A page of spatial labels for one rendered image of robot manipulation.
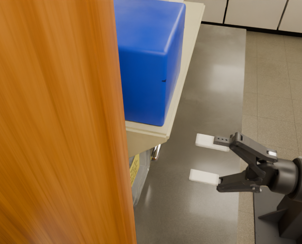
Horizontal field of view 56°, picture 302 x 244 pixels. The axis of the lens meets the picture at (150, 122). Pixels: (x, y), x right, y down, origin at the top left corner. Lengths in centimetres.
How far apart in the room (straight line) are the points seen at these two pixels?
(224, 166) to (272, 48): 267
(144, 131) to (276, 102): 252
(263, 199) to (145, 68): 188
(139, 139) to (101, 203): 8
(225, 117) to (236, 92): 16
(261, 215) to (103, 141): 187
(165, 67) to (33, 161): 13
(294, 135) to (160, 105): 231
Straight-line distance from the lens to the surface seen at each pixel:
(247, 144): 59
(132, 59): 25
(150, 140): 30
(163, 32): 26
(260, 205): 205
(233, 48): 154
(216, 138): 60
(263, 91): 287
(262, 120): 257
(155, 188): 91
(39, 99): 18
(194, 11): 51
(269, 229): 199
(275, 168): 65
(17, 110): 20
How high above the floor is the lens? 173
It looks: 47 degrees down
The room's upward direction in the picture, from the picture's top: straight up
